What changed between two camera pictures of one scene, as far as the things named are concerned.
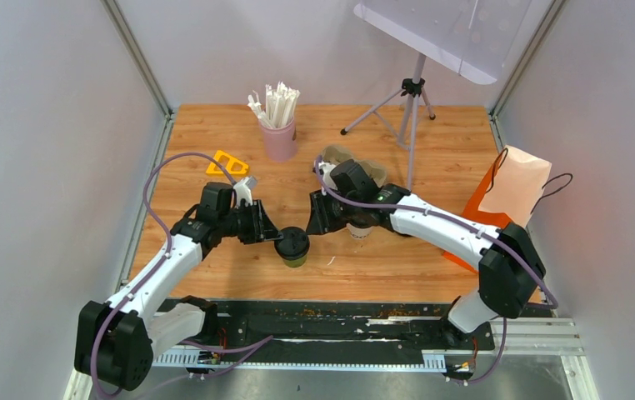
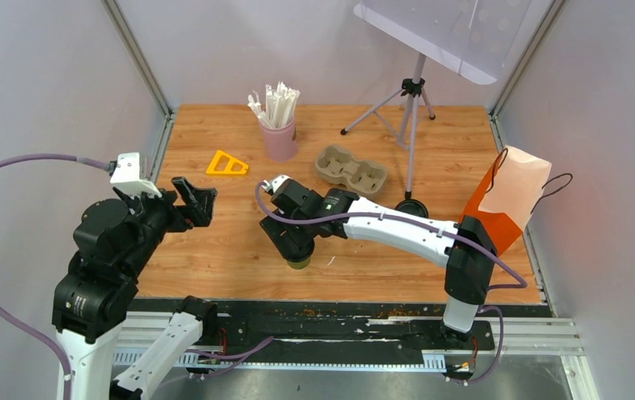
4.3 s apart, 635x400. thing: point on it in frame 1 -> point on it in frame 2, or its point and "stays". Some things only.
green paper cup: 296,263 stays
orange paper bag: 507,194 stays
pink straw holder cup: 282,142 stays
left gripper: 263,228 -> 201,200
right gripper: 320,222 -> 275,227
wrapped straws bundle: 279,105 stays
